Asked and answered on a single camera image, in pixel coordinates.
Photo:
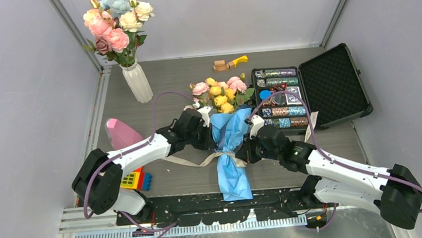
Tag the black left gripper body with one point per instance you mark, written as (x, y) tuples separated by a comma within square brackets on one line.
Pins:
[(199, 137)]

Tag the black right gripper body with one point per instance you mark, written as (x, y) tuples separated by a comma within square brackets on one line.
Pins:
[(255, 150)]

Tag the blue paper bouquet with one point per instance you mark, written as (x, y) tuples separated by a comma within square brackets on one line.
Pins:
[(228, 130)]

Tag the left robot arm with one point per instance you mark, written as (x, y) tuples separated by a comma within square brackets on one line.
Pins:
[(98, 181)]

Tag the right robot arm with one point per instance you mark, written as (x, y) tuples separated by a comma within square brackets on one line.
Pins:
[(394, 193)]

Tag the white ribbed vase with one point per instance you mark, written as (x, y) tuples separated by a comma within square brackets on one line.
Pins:
[(137, 82)]

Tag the pink flowers in vase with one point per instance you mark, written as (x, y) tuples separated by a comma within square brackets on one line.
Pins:
[(116, 27)]

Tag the blue round chip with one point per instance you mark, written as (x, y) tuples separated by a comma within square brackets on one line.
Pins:
[(264, 94)]

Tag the playing card deck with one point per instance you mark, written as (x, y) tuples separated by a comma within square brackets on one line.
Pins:
[(293, 95)]

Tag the blue studded toy brick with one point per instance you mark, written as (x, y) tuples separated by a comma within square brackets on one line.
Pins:
[(145, 181)]

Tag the yellow grid toy block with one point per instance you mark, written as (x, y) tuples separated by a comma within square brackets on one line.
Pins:
[(134, 180)]

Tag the black poker chip case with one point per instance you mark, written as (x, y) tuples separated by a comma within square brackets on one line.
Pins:
[(330, 86)]

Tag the yellow wooden arch block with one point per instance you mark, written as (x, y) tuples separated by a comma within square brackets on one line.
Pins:
[(237, 61)]

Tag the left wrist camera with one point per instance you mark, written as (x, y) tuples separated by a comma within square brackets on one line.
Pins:
[(205, 111)]

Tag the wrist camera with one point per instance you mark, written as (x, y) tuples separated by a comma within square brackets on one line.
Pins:
[(257, 123), (205, 111)]

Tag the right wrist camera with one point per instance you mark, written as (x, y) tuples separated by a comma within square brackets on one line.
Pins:
[(257, 123)]

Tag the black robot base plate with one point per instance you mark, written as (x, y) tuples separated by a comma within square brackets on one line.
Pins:
[(191, 210)]

